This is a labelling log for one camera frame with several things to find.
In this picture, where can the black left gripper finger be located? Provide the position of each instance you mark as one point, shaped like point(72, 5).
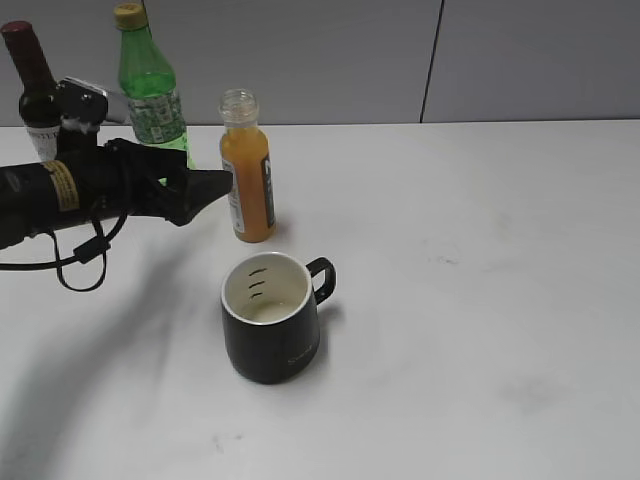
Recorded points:
point(188, 192)
point(163, 160)

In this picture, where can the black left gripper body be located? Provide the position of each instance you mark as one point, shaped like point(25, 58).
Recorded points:
point(112, 179)

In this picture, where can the orange juice bottle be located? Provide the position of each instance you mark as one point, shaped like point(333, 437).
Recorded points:
point(244, 150)

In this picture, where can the black mug white interior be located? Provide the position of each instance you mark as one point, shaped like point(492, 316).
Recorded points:
point(269, 304)

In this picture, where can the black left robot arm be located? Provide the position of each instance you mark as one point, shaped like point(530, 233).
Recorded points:
point(32, 198)

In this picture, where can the green plastic soda bottle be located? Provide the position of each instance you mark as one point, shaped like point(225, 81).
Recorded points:
point(148, 82)

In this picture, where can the dark red wine bottle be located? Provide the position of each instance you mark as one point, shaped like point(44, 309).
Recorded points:
point(37, 106)

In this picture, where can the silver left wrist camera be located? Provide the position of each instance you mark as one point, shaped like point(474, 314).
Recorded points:
point(85, 106)

